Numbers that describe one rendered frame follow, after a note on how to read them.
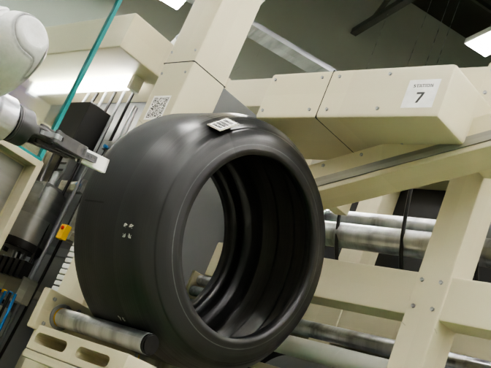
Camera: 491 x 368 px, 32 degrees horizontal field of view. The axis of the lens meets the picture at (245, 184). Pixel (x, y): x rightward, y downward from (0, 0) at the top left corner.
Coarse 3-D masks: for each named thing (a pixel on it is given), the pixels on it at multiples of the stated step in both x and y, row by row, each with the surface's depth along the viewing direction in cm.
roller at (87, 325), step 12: (60, 312) 195; (72, 312) 193; (60, 324) 194; (72, 324) 190; (84, 324) 187; (96, 324) 184; (108, 324) 182; (120, 324) 181; (96, 336) 183; (108, 336) 180; (120, 336) 177; (132, 336) 174; (144, 336) 172; (156, 336) 174; (132, 348) 174; (144, 348) 171; (156, 348) 174
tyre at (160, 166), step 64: (192, 128) 182; (256, 128) 190; (128, 192) 176; (192, 192) 175; (256, 192) 224; (128, 256) 172; (256, 256) 225; (320, 256) 206; (128, 320) 179; (192, 320) 177; (256, 320) 213
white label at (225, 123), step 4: (220, 120) 184; (224, 120) 185; (228, 120) 185; (232, 120) 185; (208, 124) 182; (212, 124) 182; (216, 124) 183; (220, 124) 183; (224, 124) 183; (228, 124) 183; (232, 124) 183; (236, 124) 184; (216, 128) 181; (220, 128) 181; (224, 128) 181; (228, 128) 182
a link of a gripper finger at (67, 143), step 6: (60, 132) 160; (54, 138) 160; (66, 138) 162; (60, 144) 161; (66, 144) 163; (72, 144) 164; (78, 144) 165; (72, 150) 164; (78, 150) 166; (78, 156) 167; (84, 156) 167
